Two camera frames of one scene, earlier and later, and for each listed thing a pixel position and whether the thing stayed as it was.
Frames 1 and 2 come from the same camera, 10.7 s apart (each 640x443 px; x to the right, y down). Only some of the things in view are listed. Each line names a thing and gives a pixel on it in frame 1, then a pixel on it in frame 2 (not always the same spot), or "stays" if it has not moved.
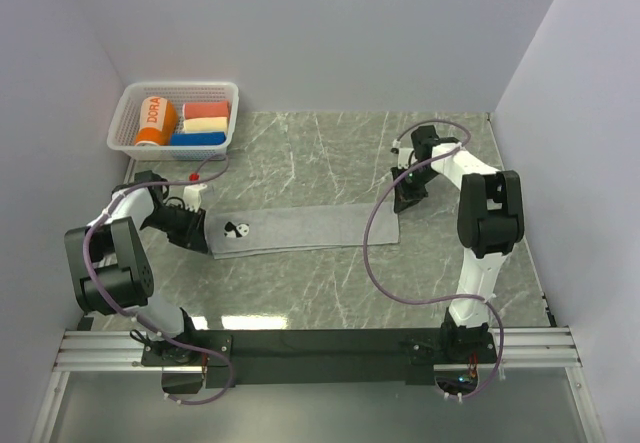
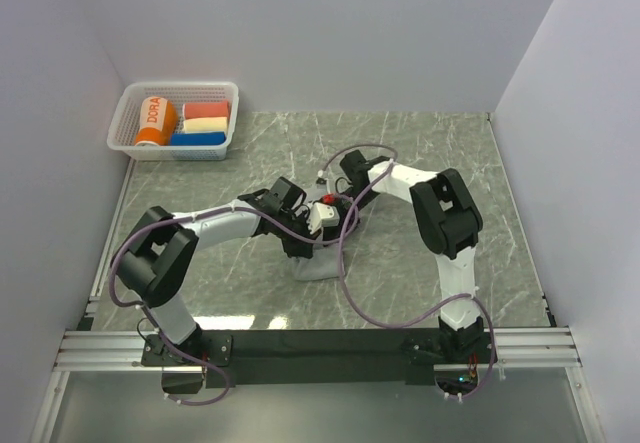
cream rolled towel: [206, 124] stays
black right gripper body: [398, 173] → [359, 200]
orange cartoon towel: [158, 121] stays
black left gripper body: [175, 221] → [296, 224]
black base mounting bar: [316, 357] stays
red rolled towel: [197, 110] stays
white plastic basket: [122, 136] stays
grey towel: [250, 232] → [323, 265]
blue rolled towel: [198, 139] stays
